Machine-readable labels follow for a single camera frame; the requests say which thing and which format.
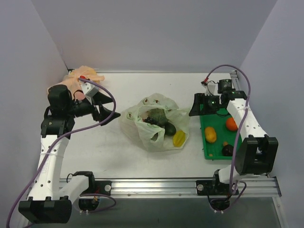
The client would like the pale green plastic bag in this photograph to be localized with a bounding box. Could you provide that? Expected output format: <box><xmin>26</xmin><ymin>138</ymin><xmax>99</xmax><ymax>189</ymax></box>
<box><xmin>118</xmin><ymin>93</ymin><xmax>190</xmax><ymax>152</ymax></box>

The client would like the yellow orange lemon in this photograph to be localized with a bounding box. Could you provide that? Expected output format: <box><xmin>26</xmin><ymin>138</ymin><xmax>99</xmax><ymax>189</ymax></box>
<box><xmin>204</xmin><ymin>126</ymin><xmax>217</xmax><ymax>143</ymax></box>

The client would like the green avocado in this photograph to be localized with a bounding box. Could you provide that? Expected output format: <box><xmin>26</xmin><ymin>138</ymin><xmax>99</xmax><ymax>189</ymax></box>
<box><xmin>164</xmin><ymin>122</ymin><xmax>176</xmax><ymax>136</ymax></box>

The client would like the yellow green starfruit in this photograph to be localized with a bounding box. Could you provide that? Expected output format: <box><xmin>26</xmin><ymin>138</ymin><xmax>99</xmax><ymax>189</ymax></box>
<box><xmin>172</xmin><ymin>131</ymin><xmax>186</xmax><ymax>147</ymax></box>

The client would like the netted green cantaloupe melon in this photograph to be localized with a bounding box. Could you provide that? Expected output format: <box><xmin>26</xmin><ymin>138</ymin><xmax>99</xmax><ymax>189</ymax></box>
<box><xmin>148</xmin><ymin>108</ymin><xmax>169</xmax><ymax>127</ymax></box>

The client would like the dark blue grape bunch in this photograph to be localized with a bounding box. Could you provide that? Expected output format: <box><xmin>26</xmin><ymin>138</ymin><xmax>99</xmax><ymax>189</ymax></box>
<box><xmin>144</xmin><ymin>117</ymin><xmax>156</xmax><ymax>124</ymax></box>

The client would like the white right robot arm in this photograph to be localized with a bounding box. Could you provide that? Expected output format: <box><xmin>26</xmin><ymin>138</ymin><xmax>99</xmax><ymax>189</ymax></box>
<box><xmin>189</xmin><ymin>79</ymin><xmax>278</xmax><ymax>194</ymax></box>

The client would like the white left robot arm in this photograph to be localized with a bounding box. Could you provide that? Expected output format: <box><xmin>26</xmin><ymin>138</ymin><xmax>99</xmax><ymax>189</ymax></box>
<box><xmin>18</xmin><ymin>81</ymin><xmax>120</xmax><ymax>224</ymax></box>

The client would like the orange filled plastic bag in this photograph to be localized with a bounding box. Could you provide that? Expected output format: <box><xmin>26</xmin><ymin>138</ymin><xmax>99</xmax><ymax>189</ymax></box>
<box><xmin>57</xmin><ymin>66</ymin><xmax>105</xmax><ymax>100</ymax></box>

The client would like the orange tangerine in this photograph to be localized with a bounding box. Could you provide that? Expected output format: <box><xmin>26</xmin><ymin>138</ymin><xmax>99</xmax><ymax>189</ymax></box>
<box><xmin>225</xmin><ymin>117</ymin><xmax>238</xmax><ymax>132</ymax></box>

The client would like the green plastic tray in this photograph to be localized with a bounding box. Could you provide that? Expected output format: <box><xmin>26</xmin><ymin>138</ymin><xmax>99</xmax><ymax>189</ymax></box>
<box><xmin>199</xmin><ymin>103</ymin><xmax>237</xmax><ymax>160</ymax></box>

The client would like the dark purple passion fruit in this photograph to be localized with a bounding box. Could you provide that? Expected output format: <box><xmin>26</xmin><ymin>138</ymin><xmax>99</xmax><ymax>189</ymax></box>
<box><xmin>221</xmin><ymin>144</ymin><xmax>234</xmax><ymax>157</ymax></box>

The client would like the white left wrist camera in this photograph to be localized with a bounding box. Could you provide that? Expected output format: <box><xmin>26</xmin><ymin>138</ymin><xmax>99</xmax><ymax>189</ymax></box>
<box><xmin>79</xmin><ymin>76</ymin><xmax>99</xmax><ymax>98</ymax></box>

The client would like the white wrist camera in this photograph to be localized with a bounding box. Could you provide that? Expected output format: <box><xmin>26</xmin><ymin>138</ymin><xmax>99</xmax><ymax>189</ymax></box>
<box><xmin>201</xmin><ymin>80</ymin><xmax>217</xmax><ymax>95</ymax></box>
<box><xmin>79</xmin><ymin>76</ymin><xmax>99</xmax><ymax>98</ymax></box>

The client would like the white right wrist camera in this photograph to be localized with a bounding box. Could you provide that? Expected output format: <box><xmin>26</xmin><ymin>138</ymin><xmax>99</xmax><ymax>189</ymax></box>
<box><xmin>201</xmin><ymin>80</ymin><xmax>217</xmax><ymax>95</ymax></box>

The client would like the aluminium right side rail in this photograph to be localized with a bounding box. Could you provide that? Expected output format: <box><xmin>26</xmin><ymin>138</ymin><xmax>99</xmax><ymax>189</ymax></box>
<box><xmin>230</xmin><ymin>70</ymin><xmax>242</xmax><ymax>91</ymax></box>

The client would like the aluminium rail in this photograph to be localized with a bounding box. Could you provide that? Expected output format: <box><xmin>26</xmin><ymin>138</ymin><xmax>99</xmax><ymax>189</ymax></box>
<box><xmin>57</xmin><ymin>178</ymin><xmax>282</xmax><ymax>200</ymax></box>
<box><xmin>230</xmin><ymin>70</ymin><xmax>242</xmax><ymax>91</ymax></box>

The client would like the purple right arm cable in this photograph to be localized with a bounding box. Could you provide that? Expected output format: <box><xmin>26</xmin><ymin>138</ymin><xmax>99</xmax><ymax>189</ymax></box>
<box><xmin>201</xmin><ymin>64</ymin><xmax>251</xmax><ymax>211</ymax></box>

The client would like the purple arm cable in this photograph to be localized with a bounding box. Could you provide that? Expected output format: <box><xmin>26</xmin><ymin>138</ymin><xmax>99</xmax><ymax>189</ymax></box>
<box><xmin>201</xmin><ymin>64</ymin><xmax>251</xmax><ymax>211</ymax></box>
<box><xmin>5</xmin><ymin>78</ymin><xmax>117</xmax><ymax>228</ymax></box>

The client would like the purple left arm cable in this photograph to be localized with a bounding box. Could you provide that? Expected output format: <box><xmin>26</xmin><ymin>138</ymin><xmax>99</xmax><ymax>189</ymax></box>
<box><xmin>5</xmin><ymin>78</ymin><xmax>117</xmax><ymax>228</ymax></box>

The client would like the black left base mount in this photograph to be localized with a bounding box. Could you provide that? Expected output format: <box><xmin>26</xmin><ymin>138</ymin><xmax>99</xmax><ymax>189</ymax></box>
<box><xmin>80</xmin><ymin>180</ymin><xmax>112</xmax><ymax>196</ymax></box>

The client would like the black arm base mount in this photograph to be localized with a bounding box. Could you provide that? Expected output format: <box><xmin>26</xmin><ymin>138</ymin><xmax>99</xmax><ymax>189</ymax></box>
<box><xmin>196</xmin><ymin>170</ymin><xmax>230</xmax><ymax>196</ymax></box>

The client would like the aluminium front rail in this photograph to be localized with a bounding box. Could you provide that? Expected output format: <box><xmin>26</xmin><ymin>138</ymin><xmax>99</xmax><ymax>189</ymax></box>
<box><xmin>57</xmin><ymin>178</ymin><xmax>282</xmax><ymax>200</ymax></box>

